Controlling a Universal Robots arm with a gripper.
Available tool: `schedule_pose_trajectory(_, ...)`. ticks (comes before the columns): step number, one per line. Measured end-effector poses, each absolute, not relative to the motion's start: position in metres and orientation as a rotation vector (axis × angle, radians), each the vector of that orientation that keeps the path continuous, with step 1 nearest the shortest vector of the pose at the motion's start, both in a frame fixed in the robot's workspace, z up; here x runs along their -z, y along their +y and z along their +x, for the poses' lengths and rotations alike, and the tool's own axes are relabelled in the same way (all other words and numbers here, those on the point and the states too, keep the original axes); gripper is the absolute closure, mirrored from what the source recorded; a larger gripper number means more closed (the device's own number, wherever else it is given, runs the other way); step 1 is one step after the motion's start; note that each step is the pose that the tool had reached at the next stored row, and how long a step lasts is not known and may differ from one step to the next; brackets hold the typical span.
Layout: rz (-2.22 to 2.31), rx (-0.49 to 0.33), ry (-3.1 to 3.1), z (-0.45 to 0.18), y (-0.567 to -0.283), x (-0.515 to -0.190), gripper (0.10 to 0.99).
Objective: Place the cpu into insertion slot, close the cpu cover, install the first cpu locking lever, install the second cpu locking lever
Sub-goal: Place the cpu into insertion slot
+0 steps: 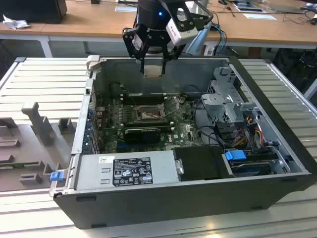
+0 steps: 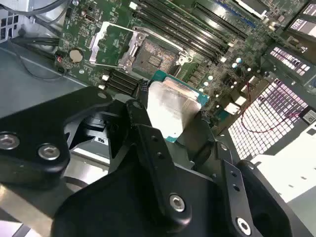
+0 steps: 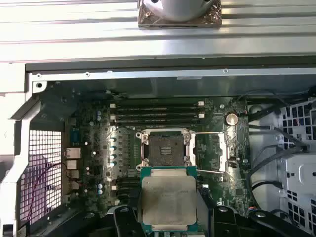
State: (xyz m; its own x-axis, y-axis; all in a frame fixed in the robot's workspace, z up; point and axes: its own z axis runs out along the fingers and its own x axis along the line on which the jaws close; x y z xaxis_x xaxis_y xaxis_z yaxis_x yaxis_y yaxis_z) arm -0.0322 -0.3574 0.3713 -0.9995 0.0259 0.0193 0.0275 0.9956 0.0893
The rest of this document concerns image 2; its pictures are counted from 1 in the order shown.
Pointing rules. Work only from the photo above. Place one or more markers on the silver-topped CPU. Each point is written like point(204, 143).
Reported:
point(170, 106)

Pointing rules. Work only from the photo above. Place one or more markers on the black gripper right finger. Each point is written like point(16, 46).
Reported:
point(228, 181)

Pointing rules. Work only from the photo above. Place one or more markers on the metal socket cover frame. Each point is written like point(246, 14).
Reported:
point(95, 50)

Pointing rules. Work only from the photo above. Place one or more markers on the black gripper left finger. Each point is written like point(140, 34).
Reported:
point(37, 118)

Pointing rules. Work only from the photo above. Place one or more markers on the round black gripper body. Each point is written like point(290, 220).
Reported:
point(118, 205)

